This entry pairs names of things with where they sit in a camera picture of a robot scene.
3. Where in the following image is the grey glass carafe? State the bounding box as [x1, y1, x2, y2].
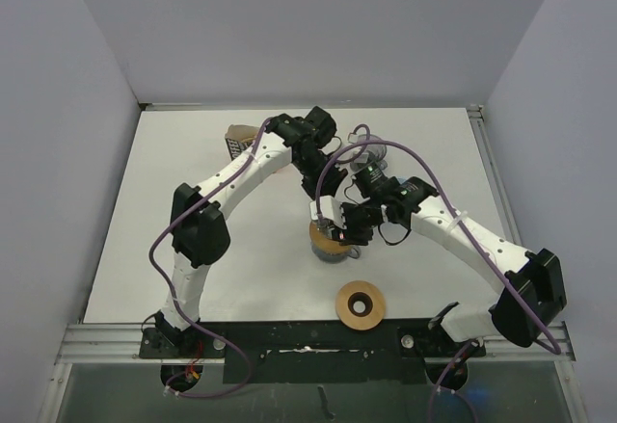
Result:
[311, 243, 362, 264]

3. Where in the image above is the wooden dripper ring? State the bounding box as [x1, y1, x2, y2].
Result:
[308, 220, 356, 251]
[335, 279, 388, 331]

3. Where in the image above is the orange coffee filter box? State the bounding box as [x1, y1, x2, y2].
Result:
[224, 124, 259, 160]

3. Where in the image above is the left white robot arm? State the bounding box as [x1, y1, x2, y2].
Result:
[148, 106, 336, 357]

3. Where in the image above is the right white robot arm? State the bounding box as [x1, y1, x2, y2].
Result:
[336, 163, 567, 355]

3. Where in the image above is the grey plastic dripper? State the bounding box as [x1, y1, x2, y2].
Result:
[350, 145, 388, 172]

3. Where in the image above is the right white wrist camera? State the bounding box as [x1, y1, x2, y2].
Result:
[309, 196, 347, 230]

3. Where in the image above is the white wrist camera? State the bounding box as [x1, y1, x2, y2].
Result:
[345, 123, 385, 165]
[309, 196, 347, 230]

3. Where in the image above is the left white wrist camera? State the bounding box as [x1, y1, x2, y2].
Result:
[345, 123, 385, 165]

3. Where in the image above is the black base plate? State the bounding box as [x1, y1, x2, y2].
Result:
[139, 319, 462, 384]

